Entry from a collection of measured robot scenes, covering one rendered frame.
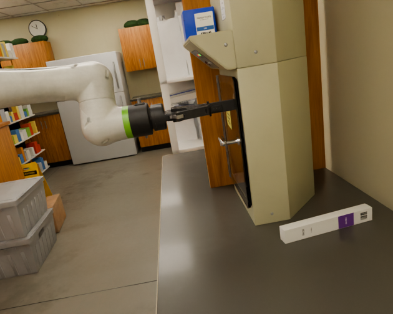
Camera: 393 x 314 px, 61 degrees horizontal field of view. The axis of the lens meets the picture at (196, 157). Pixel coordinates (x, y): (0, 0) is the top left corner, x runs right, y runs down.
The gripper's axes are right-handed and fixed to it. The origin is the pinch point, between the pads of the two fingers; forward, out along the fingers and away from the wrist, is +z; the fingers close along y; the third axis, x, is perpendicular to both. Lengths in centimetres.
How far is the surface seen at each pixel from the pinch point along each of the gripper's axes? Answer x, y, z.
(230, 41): -17.1, -4.8, 3.9
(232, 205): 37.1, 11.9, 1.1
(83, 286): 131, 120, -101
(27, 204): 76, 167, -144
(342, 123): 17, 23, 48
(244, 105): 0.1, -4.8, 5.7
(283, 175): 22.4, -4.8, 14.8
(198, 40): -18.6, -4.7, -4.3
